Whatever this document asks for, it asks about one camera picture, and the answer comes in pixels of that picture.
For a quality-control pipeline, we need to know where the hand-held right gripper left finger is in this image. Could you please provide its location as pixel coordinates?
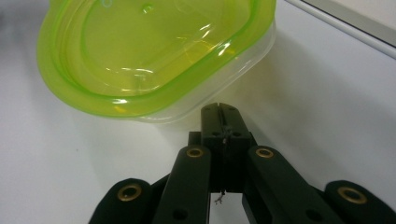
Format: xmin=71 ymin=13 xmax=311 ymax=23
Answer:
xmin=188 ymin=103 xmax=225 ymax=193

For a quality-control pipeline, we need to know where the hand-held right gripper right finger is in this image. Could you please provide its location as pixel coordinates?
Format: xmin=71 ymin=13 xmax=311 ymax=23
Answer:
xmin=219 ymin=103 xmax=258 ymax=193

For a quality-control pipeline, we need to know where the green lid plastic container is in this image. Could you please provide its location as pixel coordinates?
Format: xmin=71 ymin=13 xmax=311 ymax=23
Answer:
xmin=36 ymin=0 xmax=277 ymax=124

